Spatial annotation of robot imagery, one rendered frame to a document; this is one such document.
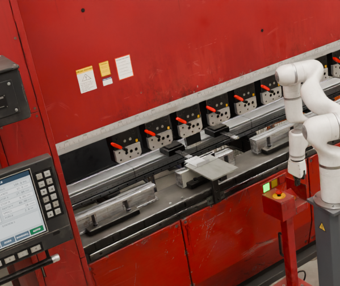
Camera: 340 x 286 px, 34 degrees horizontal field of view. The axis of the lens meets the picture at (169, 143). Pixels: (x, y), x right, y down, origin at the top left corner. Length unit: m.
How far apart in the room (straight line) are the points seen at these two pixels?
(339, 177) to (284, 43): 1.12
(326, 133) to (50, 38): 1.30
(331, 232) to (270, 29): 1.27
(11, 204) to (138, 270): 1.18
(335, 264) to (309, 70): 0.92
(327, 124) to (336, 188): 0.31
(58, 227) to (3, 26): 0.82
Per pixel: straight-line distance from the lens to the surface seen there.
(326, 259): 2.78
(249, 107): 3.29
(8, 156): 2.43
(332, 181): 2.56
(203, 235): 3.23
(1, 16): 2.33
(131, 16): 2.78
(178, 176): 3.15
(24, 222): 2.11
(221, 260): 3.39
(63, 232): 2.18
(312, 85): 2.63
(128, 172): 3.27
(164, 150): 3.34
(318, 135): 2.43
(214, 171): 3.02
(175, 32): 2.92
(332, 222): 2.63
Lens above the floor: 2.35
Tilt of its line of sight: 23 degrees down
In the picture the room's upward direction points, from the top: 10 degrees counter-clockwise
